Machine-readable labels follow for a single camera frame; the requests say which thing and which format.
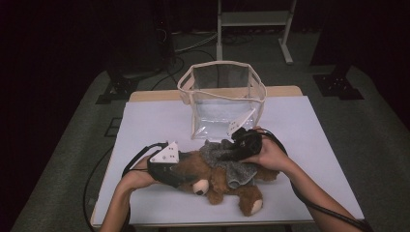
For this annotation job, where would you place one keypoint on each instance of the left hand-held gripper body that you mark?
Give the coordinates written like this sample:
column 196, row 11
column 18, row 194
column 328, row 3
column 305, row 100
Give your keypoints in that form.
column 164, row 169

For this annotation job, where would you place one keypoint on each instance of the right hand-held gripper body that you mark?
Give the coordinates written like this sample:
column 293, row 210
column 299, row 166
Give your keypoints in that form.
column 248, row 141

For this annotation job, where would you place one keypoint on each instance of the grey knit doll sweater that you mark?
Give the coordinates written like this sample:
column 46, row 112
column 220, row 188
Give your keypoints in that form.
column 238, row 174

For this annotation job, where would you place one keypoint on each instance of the brown teddy bear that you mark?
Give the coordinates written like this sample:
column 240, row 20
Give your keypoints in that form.
column 222, row 190

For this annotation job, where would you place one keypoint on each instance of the person's right hand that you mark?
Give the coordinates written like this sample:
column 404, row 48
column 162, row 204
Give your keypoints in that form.
column 272, row 154

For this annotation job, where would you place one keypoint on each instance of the person's left hand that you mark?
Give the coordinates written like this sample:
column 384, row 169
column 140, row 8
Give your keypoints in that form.
column 137, row 177

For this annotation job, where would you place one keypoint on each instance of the clear plastic bag beige trim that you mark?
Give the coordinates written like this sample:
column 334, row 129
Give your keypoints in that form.
column 222, row 112

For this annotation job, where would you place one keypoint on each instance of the dark floor hatch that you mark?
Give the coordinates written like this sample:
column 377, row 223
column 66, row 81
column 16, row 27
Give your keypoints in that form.
column 113, row 127

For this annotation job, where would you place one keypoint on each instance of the wooden table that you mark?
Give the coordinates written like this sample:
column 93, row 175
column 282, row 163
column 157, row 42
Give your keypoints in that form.
column 151, row 95

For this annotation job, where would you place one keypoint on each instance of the black stand base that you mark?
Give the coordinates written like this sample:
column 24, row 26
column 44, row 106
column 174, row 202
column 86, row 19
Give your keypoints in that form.
column 119, row 90
column 338, row 87

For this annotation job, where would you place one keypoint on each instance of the white metal stand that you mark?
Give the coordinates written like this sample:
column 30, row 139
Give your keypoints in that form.
column 254, row 17

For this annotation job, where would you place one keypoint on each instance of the black equipment tower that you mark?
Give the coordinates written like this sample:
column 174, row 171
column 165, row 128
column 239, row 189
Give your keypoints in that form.
column 164, row 32

